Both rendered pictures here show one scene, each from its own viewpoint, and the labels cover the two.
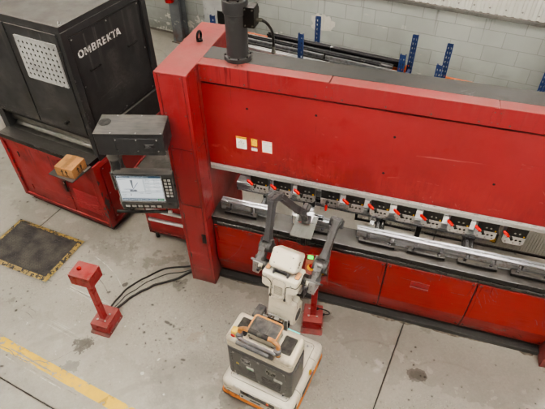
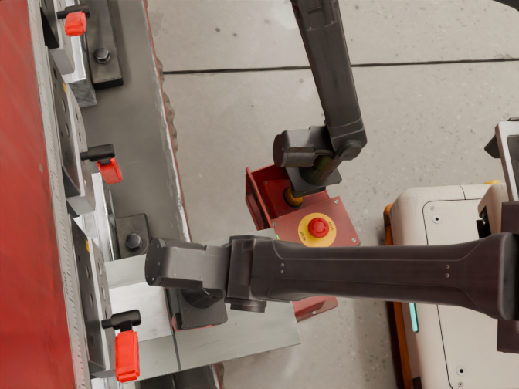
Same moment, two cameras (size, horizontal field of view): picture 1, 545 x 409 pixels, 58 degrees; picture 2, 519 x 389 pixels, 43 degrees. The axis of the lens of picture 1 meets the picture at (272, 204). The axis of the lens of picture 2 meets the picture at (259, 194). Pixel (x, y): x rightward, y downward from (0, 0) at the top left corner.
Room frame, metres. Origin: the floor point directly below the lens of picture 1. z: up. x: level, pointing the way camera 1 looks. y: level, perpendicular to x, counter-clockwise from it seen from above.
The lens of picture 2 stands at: (2.87, -0.07, 1.98)
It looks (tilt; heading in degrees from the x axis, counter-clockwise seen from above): 70 degrees down; 234
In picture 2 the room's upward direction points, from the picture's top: 5 degrees clockwise
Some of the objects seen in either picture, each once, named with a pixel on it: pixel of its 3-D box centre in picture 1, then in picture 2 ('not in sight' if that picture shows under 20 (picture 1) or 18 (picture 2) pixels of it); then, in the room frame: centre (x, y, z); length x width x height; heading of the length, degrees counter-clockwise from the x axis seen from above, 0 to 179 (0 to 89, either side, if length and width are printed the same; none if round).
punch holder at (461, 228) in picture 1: (459, 221); not in sight; (2.60, -1.43, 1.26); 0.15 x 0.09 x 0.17; 72
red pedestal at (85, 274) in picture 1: (95, 298); not in sight; (2.55, 1.56, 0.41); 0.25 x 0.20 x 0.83; 162
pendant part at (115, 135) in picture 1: (141, 169); not in sight; (2.95, 1.01, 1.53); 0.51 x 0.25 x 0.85; 88
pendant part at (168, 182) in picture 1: (148, 187); not in sight; (2.86, 0.97, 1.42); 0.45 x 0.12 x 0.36; 88
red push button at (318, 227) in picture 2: not in sight; (317, 229); (2.56, -0.31, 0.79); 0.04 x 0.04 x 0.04
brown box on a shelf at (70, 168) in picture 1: (68, 165); not in sight; (3.61, 1.92, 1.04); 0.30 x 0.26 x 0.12; 63
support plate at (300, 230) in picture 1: (304, 226); (201, 302); (2.83, -0.26, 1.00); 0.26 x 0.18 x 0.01; 162
